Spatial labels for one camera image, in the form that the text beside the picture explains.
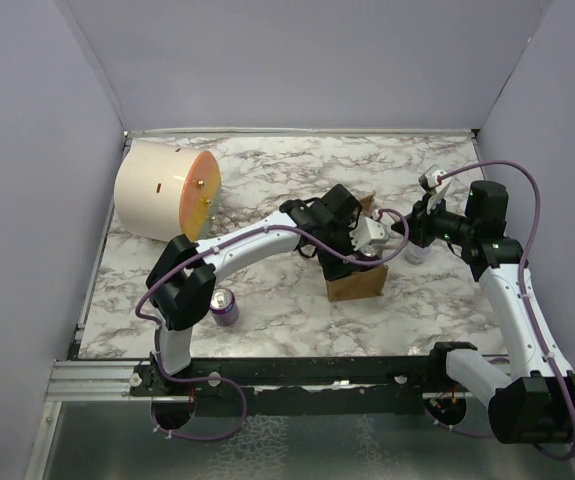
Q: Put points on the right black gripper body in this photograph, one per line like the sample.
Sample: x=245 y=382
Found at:
x=438 y=223

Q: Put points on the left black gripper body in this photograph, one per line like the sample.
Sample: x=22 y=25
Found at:
x=339 y=238

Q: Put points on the jute canvas tote bag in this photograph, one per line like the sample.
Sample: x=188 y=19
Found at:
x=347 y=281

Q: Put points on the purple fanta can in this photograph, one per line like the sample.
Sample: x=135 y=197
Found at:
x=223 y=307

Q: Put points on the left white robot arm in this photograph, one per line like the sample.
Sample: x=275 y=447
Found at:
x=182 y=284

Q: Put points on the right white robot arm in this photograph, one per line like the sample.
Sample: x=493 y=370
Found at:
x=535 y=402

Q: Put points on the small clear plastic cup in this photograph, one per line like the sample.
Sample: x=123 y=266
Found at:
x=416 y=255

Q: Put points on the cream cylindrical drum container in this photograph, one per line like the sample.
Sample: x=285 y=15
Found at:
x=162 y=191

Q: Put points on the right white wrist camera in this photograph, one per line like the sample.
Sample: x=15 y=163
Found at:
x=432 y=183

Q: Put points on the black metal base frame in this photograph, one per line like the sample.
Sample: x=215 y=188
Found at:
x=295 y=386

